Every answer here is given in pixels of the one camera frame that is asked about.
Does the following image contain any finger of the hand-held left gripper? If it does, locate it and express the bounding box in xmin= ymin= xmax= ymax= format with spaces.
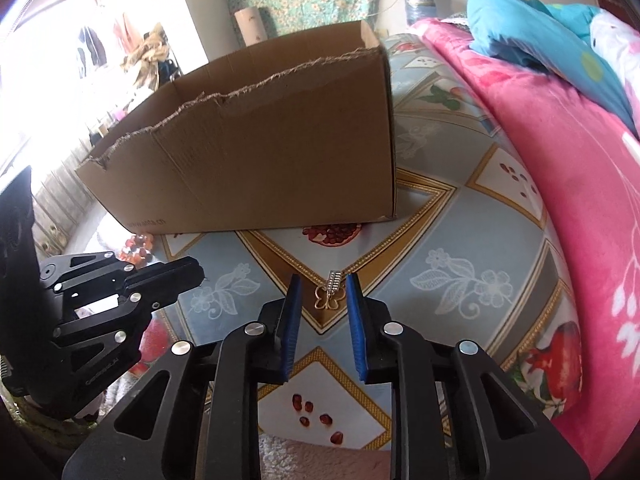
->
xmin=39 ymin=251 xmax=207 ymax=292
xmin=52 ymin=282 xmax=202 ymax=357

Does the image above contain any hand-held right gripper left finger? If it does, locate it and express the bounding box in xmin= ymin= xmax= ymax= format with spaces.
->
xmin=62 ymin=274 xmax=303 ymax=480

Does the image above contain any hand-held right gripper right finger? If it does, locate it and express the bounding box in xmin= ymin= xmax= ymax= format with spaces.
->
xmin=346 ymin=272 xmax=591 ymax=480

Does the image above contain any red beaded bracelet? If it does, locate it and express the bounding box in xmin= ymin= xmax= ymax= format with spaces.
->
xmin=119 ymin=232 xmax=155 ymax=265

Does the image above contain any cardboard box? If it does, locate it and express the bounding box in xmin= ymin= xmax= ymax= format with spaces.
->
xmin=75 ymin=20 xmax=398 ymax=236

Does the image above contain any metal balcony railing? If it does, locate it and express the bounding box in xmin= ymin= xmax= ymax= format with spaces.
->
xmin=27 ymin=125 xmax=126 ymax=256

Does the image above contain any fruit print tablecloth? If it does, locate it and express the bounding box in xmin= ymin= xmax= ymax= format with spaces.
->
xmin=155 ymin=32 xmax=583 ymax=453

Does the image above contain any pile of beige clothes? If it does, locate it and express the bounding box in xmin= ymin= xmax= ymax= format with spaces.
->
xmin=122 ymin=22 xmax=173 ymax=91

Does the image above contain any dark hanging jacket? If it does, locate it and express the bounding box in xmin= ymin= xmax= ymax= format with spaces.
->
xmin=75 ymin=25 xmax=108 ymax=67

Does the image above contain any pink hanging garment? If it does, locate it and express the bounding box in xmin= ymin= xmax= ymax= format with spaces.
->
xmin=112 ymin=10 xmax=138 ymax=53

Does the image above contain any pink blanket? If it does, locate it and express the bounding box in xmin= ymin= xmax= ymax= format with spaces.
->
xmin=415 ymin=17 xmax=640 ymax=480

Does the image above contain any cardboard tube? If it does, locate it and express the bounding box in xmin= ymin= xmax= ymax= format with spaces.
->
xmin=235 ymin=6 xmax=266 ymax=47

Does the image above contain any blue water jug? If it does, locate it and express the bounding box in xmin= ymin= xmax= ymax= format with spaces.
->
xmin=402 ymin=0 xmax=437 ymax=26

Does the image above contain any blue cartoon print quilt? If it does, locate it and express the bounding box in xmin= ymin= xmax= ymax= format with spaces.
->
xmin=467 ymin=0 xmax=640 ymax=141

